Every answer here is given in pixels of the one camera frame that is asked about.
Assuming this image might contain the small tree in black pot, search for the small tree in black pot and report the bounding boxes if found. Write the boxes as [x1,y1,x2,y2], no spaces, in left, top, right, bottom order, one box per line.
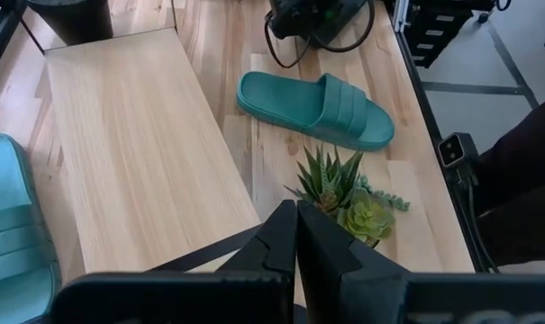
[26,0,114,47]

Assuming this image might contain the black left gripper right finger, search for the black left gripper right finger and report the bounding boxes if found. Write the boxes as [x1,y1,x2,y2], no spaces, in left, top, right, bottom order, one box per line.
[296,200,411,324]

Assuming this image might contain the person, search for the person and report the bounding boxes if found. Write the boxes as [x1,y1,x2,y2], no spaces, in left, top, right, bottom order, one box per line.
[473,92,545,267]

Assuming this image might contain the silver metal bracket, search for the silver metal bracket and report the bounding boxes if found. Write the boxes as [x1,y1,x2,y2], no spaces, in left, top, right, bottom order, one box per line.
[391,0,411,33]

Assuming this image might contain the artificial succulents in black pot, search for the artificial succulents in black pot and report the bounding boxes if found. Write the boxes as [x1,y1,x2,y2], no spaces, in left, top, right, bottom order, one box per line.
[284,143,411,249]

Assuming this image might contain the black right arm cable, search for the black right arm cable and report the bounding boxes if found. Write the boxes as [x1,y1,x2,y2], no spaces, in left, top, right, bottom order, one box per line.
[263,0,377,70]

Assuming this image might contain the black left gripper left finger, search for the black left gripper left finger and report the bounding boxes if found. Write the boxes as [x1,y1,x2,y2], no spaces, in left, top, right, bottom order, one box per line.
[216,199,299,276]

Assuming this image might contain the teal rubber slide sandal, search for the teal rubber slide sandal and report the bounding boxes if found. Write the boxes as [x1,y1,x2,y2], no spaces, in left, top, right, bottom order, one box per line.
[236,70,396,153]
[0,132,63,324]

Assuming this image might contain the black aluminium table frame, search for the black aluminium table frame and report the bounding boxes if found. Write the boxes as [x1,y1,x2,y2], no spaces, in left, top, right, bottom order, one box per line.
[0,0,498,275]

